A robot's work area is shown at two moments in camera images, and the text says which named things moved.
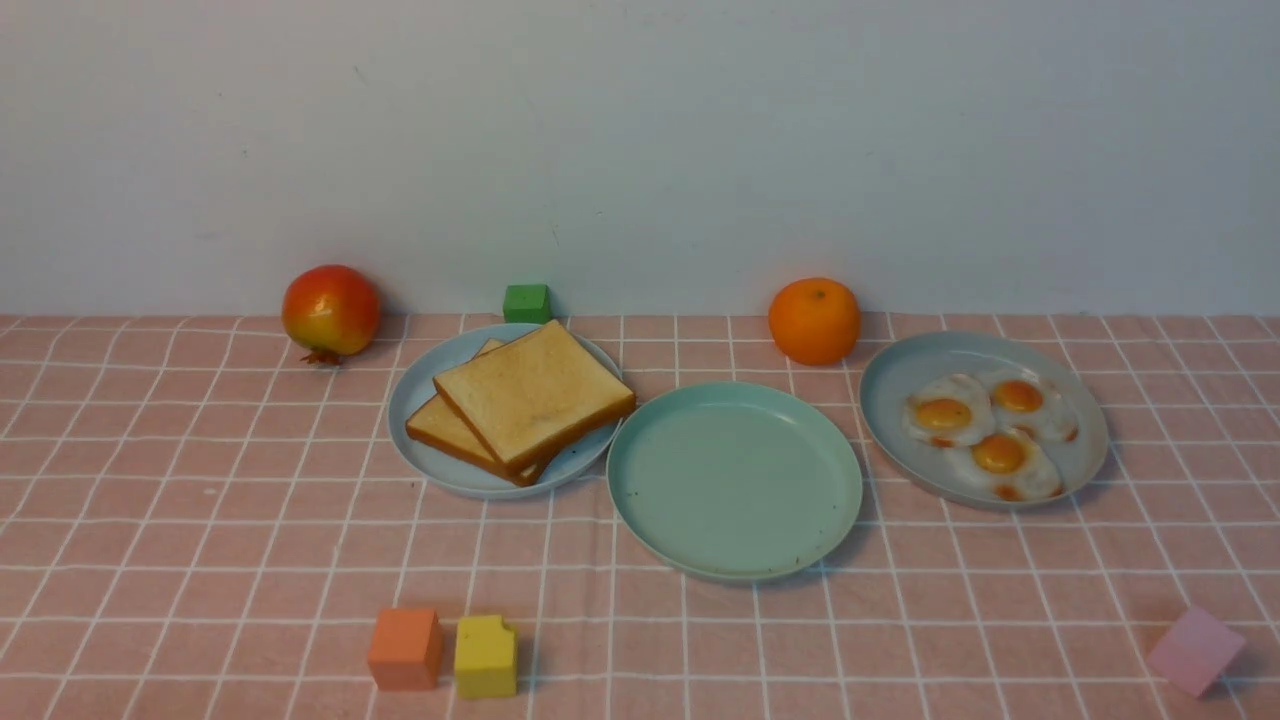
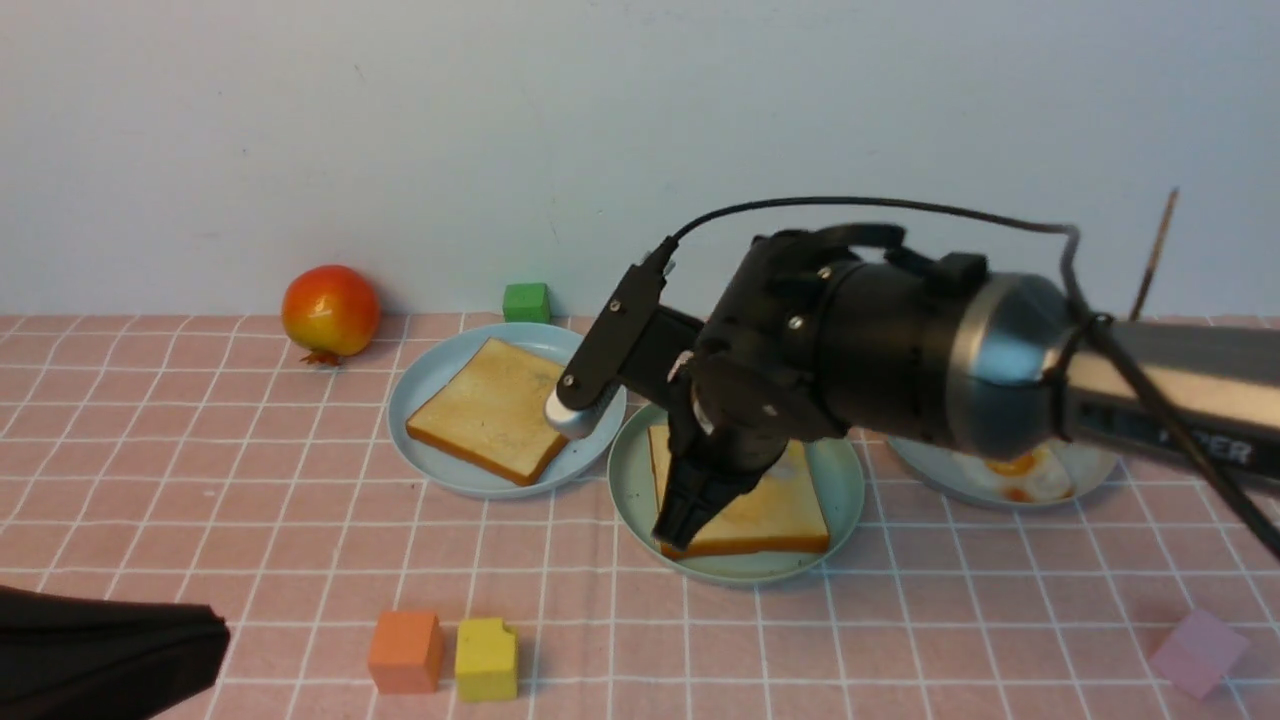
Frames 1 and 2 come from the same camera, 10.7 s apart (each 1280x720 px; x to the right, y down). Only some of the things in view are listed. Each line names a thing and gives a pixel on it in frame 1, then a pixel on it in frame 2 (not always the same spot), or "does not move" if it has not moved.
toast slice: (536, 394) to (784, 516)
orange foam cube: (405, 650) does not move
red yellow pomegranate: (329, 311) does not move
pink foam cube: (1196, 651) does not move
